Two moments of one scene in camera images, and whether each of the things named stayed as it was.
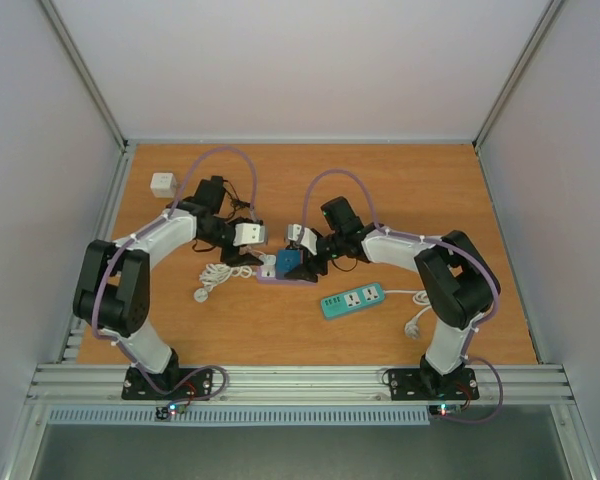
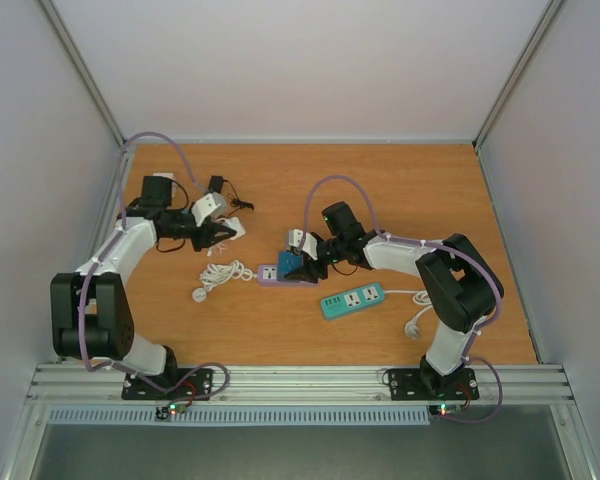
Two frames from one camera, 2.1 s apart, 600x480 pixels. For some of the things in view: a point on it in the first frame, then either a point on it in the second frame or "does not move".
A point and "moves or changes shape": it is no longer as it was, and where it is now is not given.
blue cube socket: (287, 260) does not move
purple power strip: (273, 280) does not move
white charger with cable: (268, 268) moves or changes shape
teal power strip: (352, 300) does not move
